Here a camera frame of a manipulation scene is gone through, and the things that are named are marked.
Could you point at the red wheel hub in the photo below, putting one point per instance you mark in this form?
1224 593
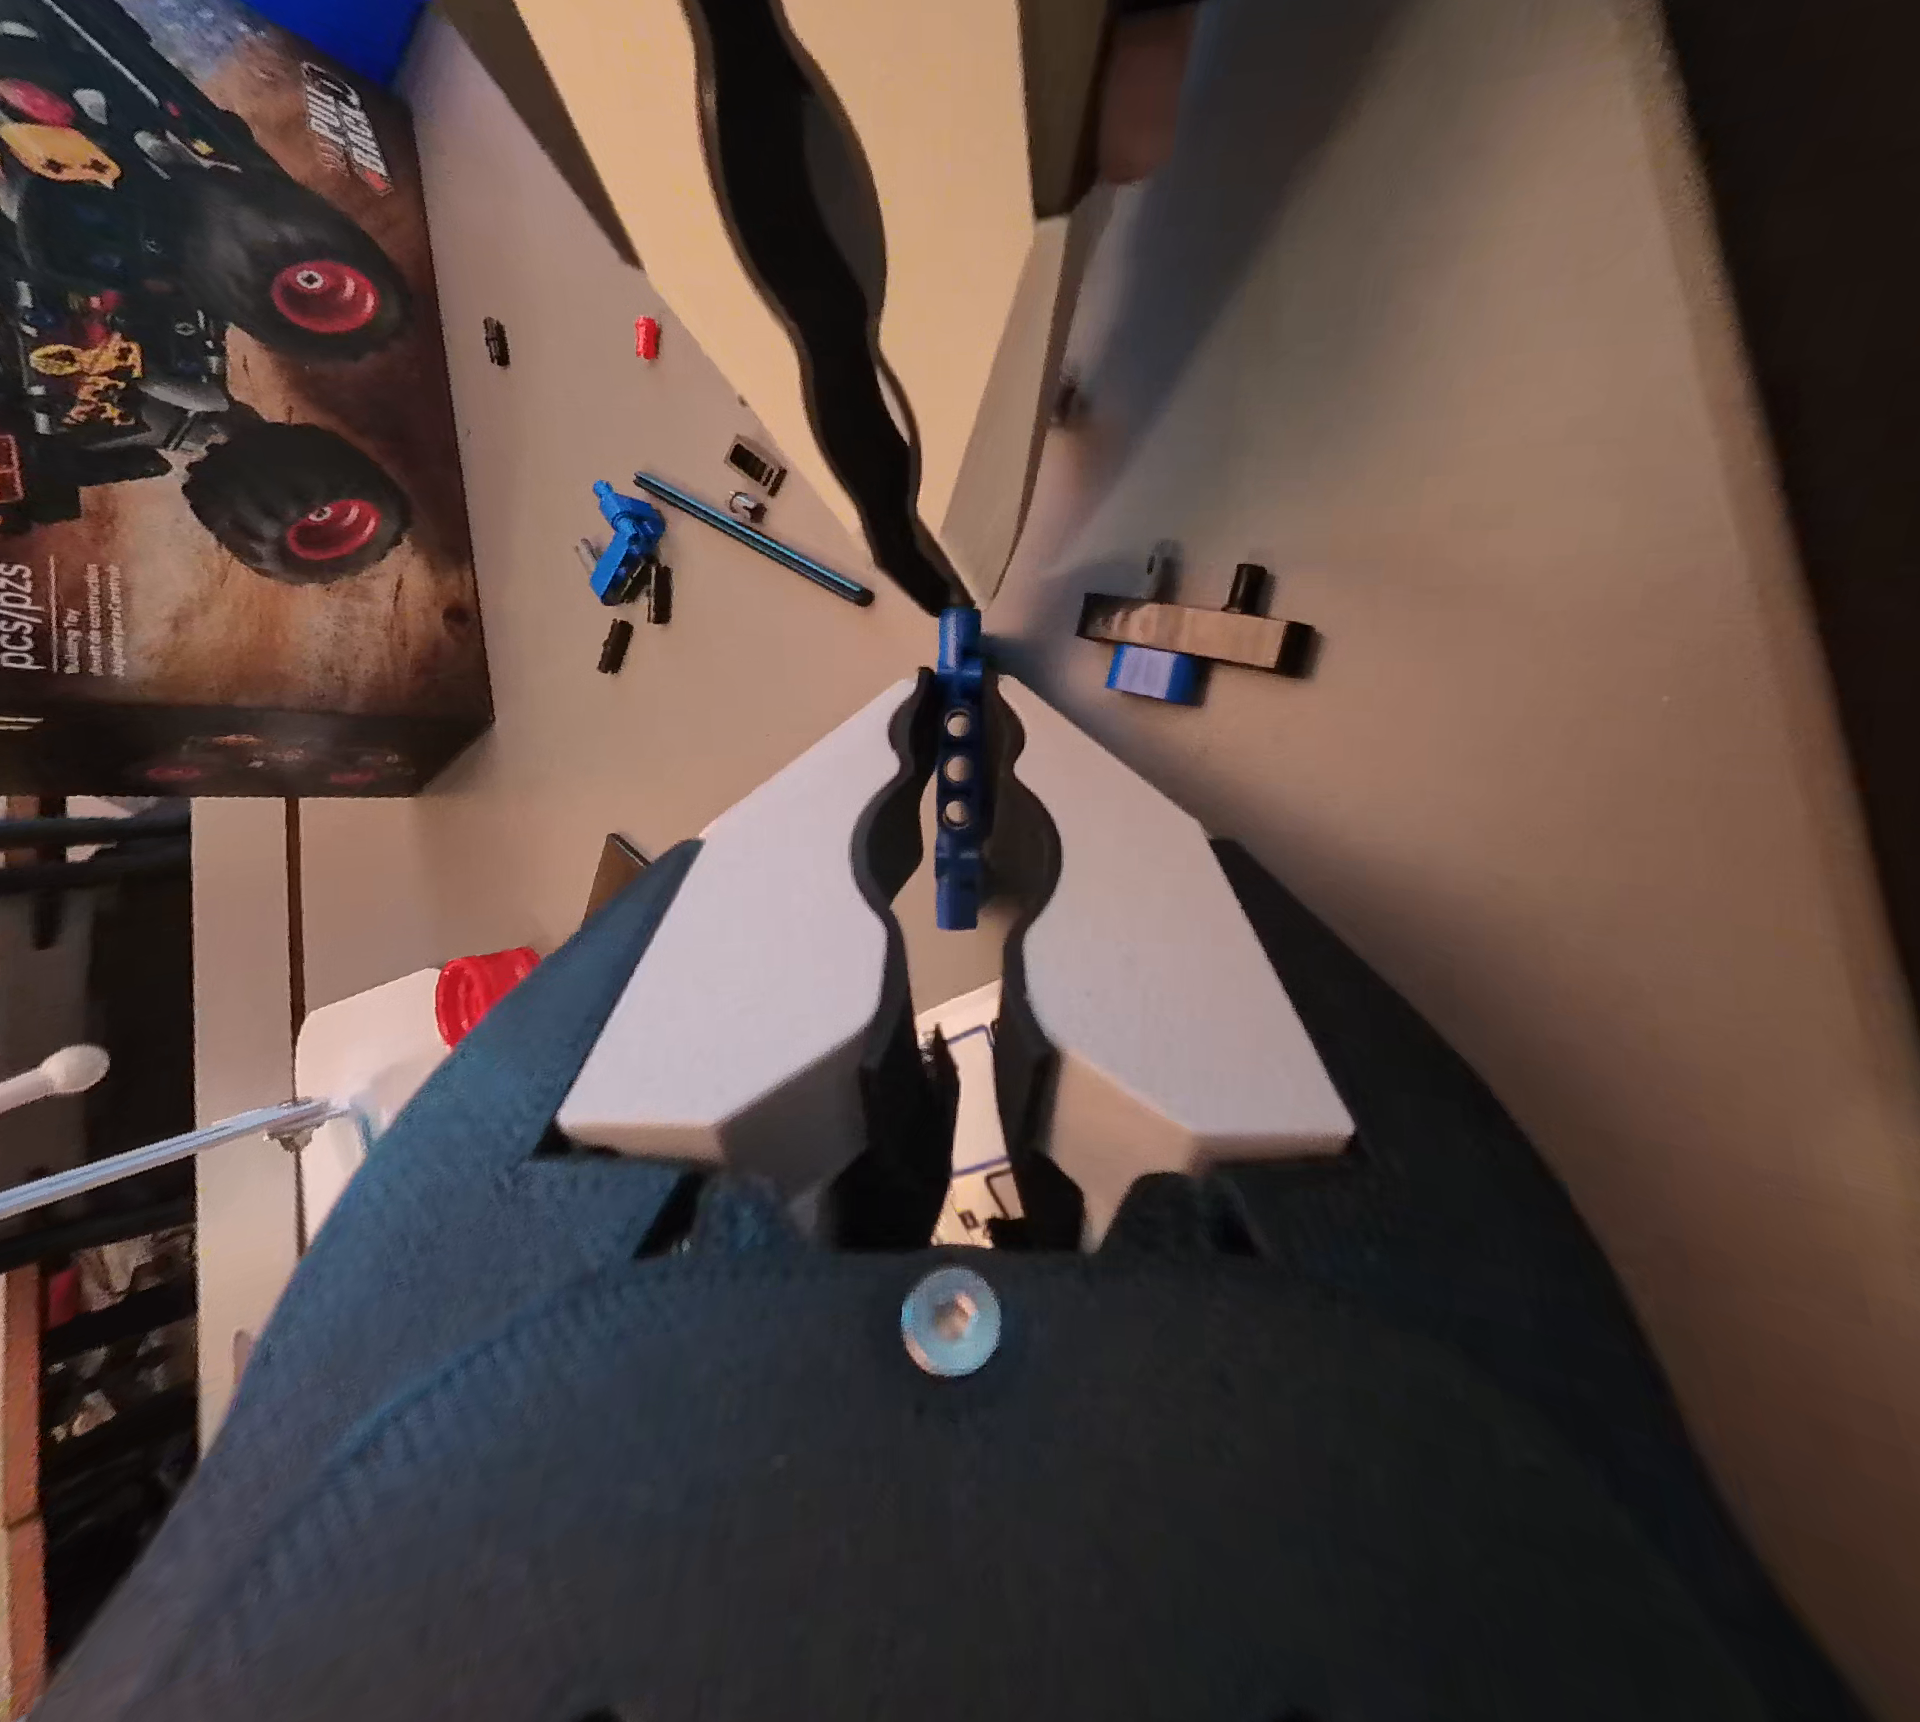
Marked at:
488 994

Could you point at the smooth black square tile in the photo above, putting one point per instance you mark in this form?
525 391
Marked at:
615 870

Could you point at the black beam with blue part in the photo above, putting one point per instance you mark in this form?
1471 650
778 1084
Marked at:
1200 635

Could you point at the blue angled connector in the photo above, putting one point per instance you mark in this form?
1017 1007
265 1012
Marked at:
622 540

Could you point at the blue holed beam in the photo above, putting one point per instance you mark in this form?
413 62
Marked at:
957 777

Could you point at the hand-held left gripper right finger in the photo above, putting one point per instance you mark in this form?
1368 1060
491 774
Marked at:
1185 1002

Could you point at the white book stand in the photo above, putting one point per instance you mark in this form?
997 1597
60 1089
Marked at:
352 1046

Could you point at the small black piece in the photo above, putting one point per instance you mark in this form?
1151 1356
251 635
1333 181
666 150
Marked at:
1068 398

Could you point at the small black pin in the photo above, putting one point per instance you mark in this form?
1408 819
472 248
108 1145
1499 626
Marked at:
660 593
615 647
494 340

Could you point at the person's right hand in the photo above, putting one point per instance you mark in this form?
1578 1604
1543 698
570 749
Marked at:
1153 102

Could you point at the sticker sheet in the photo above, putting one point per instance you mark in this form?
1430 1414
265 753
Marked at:
961 1106

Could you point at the grey desk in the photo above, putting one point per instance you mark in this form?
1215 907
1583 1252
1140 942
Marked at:
1424 402

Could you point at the dark blue long axle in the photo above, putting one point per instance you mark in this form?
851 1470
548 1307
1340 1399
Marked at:
751 536

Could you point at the toy truck set box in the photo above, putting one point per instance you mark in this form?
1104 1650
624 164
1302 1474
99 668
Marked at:
224 402

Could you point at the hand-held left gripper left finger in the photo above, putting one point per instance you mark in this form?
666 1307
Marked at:
735 1002

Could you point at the small black connector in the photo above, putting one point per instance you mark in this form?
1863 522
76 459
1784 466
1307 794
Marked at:
755 465

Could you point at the small red pin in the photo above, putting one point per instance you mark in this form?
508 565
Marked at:
646 336

